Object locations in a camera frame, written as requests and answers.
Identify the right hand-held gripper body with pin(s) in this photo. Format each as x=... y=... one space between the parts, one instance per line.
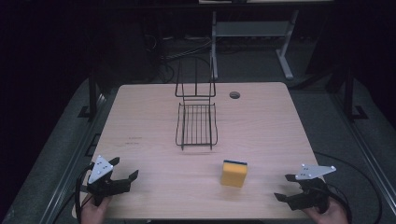
x=313 y=193

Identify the black metal stand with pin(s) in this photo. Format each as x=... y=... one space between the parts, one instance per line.
x=92 y=93
x=349 y=93

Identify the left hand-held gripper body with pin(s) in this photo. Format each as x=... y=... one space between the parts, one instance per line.
x=100 y=169

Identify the aluminium rail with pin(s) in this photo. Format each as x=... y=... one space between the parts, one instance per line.
x=74 y=161
x=370 y=155

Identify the yellow sponge with blue pad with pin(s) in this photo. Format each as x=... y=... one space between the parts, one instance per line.
x=234 y=174

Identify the person's left hand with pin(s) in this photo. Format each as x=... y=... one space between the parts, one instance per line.
x=93 y=214

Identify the person's right hand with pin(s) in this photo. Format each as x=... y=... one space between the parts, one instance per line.
x=331 y=216

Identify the grey metal desk frame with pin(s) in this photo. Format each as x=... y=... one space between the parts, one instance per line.
x=249 y=29

